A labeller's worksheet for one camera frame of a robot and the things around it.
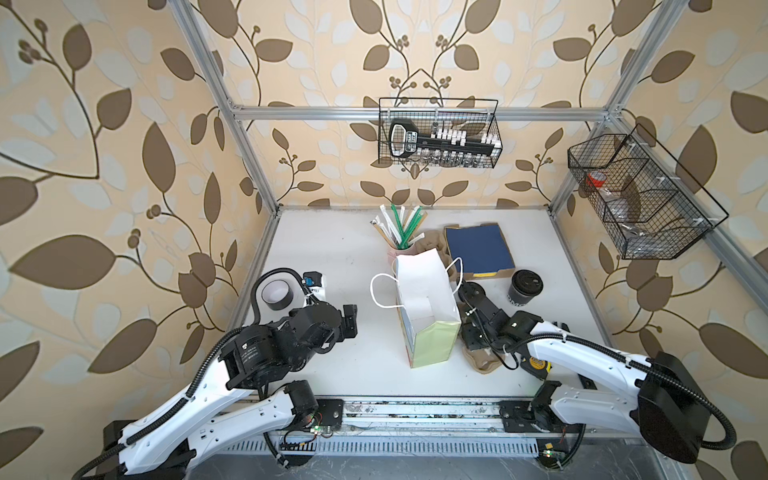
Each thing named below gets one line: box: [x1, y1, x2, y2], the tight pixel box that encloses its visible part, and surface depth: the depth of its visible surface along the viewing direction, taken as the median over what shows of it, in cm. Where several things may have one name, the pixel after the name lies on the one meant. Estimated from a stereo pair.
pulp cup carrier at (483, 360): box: [462, 347, 503, 375], surface depth 83 cm
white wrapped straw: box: [380, 205, 402, 245], surface depth 98 cm
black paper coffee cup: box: [507, 269, 544, 307], surface depth 88 cm
